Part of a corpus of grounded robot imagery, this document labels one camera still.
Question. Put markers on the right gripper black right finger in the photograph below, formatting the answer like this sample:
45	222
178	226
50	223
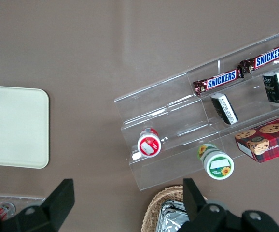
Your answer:
195	205

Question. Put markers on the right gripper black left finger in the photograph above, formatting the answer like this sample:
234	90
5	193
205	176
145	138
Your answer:
57	205

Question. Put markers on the light oval wicker basket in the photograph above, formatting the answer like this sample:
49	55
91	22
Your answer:
151	212

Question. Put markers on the beige plastic tray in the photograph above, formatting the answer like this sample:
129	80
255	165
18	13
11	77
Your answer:
14	125

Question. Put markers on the stack of foil trays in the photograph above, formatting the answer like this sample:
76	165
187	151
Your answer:
173	217

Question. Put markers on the clear acrylic bottle rack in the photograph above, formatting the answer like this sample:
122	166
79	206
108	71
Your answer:
21	198

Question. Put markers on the green lid yogurt cup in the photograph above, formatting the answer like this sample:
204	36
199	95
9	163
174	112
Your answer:
218	164

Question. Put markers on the red cola bottle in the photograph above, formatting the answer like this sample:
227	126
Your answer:
4	208

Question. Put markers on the red lid yogurt cup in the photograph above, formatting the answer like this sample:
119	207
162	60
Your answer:
149	145

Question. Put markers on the red tartan cookie box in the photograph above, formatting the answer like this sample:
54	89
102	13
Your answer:
272	140

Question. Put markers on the small black white box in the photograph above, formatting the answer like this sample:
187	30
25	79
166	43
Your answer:
277	87
225	108

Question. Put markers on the clear acrylic step stand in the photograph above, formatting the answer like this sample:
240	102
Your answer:
168	96

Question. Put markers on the Snickers chocolate bar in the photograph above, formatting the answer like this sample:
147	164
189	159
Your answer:
267	56
220	81

